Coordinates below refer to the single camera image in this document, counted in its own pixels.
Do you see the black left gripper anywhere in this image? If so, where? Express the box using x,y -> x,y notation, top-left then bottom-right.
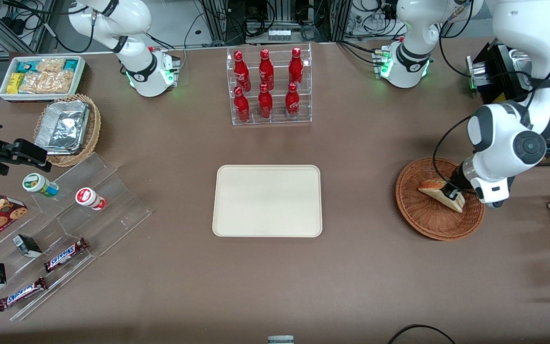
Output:
440,161 -> 474,202

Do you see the triangular sandwich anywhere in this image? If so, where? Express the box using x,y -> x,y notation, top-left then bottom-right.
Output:
418,179 -> 465,214

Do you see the round brown wicker basket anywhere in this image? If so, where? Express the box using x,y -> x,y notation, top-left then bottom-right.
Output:
395,157 -> 486,241

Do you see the white snack tray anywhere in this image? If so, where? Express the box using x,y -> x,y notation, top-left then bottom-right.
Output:
0,55 -> 86,102

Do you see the light wicker basket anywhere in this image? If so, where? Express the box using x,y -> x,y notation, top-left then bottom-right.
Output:
33,93 -> 102,167

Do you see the cream rectangular tray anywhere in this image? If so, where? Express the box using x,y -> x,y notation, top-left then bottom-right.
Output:
212,165 -> 323,238

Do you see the green label yogurt cup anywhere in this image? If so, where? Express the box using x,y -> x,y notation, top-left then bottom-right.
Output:
22,173 -> 60,198

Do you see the aluminium foil container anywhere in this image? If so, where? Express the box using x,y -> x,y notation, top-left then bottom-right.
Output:
35,100 -> 90,156

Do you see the clear cracker bag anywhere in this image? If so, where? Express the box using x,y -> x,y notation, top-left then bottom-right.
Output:
19,72 -> 49,94
36,58 -> 66,73
46,71 -> 75,94

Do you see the red label yogurt cup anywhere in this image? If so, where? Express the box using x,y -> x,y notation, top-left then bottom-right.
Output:
75,187 -> 107,211

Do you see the clear acrylic stepped stand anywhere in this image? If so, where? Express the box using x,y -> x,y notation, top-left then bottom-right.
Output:
0,152 -> 152,322

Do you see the snickers chocolate bar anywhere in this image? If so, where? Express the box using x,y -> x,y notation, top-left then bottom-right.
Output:
44,237 -> 89,273
0,277 -> 48,312

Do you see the black food warmer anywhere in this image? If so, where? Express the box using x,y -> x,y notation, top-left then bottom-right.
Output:
466,41 -> 550,168

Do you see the steel warmer pan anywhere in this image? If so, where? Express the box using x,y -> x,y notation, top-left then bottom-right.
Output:
509,48 -> 534,91

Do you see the red cola bottle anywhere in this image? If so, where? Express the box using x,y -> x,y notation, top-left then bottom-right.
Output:
258,84 -> 274,120
288,47 -> 304,86
259,49 -> 275,90
285,82 -> 300,120
233,51 -> 252,92
233,86 -> 251,122

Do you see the clear acrylic bottle rack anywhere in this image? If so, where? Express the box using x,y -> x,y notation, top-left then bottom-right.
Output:
226,43 -> 313,126

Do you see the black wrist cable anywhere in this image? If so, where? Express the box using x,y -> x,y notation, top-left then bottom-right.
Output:
432,115 -> 474,193

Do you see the black table cable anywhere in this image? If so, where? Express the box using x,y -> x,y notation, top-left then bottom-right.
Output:
388,324 -> 457,344

